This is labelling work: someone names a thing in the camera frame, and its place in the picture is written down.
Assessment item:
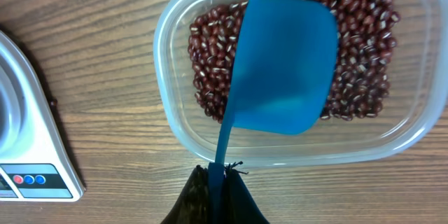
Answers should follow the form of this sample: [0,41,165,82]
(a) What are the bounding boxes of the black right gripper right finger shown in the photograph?
[222,161,269,224]

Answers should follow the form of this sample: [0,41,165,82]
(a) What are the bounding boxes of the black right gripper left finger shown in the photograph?
[162,165,210,224]

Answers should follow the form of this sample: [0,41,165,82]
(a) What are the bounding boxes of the blue measuring scoop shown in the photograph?
[208,0,338,223]

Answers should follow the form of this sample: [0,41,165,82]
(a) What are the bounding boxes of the white kitchen scale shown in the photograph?
[1,33,85,202]

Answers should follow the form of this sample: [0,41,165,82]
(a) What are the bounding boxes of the clear plastic container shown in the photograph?
[153,0,447,167]

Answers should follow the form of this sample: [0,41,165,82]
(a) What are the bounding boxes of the red beans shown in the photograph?
[188,0,400,123]

